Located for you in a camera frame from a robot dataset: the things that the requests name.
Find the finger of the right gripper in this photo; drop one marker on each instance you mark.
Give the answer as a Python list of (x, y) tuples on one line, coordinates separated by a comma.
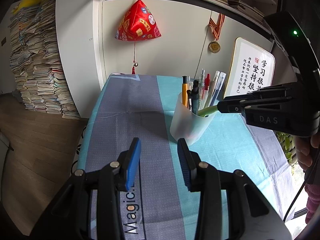
[(278, 91), (235, 107)]

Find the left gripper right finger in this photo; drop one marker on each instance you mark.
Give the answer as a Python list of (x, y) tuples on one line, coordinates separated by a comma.
[(189, 163)]

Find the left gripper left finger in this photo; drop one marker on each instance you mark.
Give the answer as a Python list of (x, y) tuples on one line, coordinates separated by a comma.
[(129, 162)]

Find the blue ink capped pen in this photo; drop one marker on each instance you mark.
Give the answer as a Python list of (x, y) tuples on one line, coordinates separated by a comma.
[(218, 87)]

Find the frosted plastic cup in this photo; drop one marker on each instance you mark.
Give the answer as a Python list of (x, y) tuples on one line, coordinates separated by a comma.
[(185, 124)]

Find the white capped pen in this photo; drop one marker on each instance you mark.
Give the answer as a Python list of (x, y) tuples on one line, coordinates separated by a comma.
[(211, 89)]

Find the red grip pen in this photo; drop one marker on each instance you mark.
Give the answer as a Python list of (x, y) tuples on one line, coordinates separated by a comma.
[(205, 91)]

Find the clear pen white grip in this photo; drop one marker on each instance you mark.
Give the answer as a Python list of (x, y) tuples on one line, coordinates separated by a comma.
[(190, 87)]

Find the orange black pen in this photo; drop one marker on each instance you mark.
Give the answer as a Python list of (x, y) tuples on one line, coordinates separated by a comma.
[(184, 91)]

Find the pink sleeve forearm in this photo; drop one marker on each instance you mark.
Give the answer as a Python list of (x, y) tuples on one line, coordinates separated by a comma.
[(313, 192)]

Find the right hand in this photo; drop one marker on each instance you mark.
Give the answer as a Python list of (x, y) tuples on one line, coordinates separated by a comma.
[(303, 147)]

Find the green potted plant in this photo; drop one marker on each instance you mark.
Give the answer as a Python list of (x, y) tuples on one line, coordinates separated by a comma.
[(288, 146)]

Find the calligraphy framed board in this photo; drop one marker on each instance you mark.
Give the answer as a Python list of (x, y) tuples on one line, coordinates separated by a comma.
[(252, 68)]

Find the blue grey tablecloth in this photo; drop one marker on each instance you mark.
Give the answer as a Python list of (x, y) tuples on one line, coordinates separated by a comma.
[(159, 205)]

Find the gold medal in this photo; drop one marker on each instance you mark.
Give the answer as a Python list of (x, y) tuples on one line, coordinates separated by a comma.
[(214, 47)]

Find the orange striped medal ribbon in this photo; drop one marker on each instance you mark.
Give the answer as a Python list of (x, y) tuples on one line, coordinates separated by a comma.
[(216, 27)]

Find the stack of papers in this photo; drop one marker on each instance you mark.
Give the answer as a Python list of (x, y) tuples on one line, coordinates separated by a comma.
[(35, 59)]

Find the red hanging ornament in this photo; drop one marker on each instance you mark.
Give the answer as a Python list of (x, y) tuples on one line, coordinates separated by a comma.
[(137, 24)]

